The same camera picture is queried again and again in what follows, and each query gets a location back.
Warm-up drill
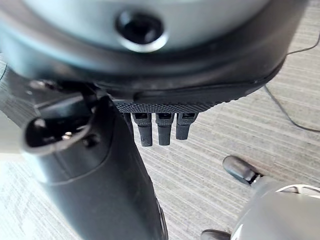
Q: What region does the silver robot leg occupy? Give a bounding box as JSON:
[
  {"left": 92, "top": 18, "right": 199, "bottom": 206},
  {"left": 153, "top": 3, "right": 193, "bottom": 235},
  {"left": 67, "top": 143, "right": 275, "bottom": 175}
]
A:
[{"left": 229, "top": 174, "right": 320, "bottom": 240}]

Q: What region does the dark robot foot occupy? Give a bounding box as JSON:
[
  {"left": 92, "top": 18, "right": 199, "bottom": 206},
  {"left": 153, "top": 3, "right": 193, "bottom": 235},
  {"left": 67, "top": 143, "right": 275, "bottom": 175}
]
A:
[
  {"left": 199, "top": 228, "right": 232, "bottom": 240},
  {"left": 222, "top": 155, "right": 266, "bottom": 187}
]

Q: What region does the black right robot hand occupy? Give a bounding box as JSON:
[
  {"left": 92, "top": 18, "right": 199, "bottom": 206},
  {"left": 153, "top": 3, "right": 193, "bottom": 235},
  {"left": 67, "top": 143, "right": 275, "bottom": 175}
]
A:
[{"left": 0, "top": 0, "right": 310, "bottom": 240}]

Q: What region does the thin black floor cable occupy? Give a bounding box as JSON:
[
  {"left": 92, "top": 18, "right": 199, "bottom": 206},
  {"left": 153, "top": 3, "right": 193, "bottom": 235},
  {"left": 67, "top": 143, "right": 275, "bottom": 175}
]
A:
[
  {"left": 286, "top": 31, "right": 320, "bottom": 55},
  {"left": 263, "top": 83, "right": 320, "bottom": 133}
]

